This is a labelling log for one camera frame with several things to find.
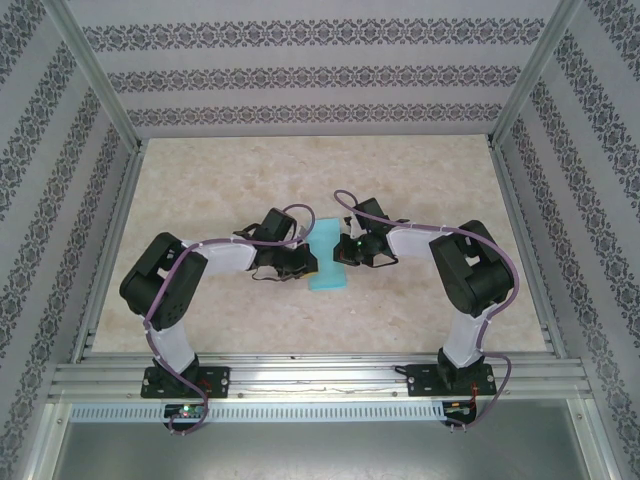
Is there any light blue paper sheet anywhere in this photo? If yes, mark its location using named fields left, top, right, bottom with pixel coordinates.
left=305, top=217, right=349, bottom=293

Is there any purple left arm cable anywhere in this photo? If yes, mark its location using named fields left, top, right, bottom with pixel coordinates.
left=143, top=203, right=316, bottom=436

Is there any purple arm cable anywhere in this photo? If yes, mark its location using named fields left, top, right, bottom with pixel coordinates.
left=333, top=188, right=519, bottom=435
left=143, top=203, right=316, bottom=436

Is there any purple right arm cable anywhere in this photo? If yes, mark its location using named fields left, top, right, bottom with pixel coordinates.
left=333, top=188, right=519, bottom=435

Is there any long aluminium mounting rail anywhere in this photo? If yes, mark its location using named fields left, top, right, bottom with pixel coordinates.
left=47, top=352, right=594, bottom=403

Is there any slotted grey cable duct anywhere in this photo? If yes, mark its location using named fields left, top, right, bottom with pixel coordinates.
left=69, top=401, right=449, bottom=424

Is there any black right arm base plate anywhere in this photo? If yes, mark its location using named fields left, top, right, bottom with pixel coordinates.
left=405, top=362, right=497, bottom=399

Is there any aluminium side rail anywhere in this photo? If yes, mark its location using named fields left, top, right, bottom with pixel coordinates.
left=488, top=142, right=569, bottom=361
left=69, top=139, right=146, bottom=365

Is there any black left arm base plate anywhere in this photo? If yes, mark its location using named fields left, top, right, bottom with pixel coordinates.
left=141, top=366, right=231, bottom=400

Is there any aluminium frame post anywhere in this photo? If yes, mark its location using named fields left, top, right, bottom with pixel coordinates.
left=487, top=0, right=586, bottom=151
left=43, top=0, right=146, bottom=154

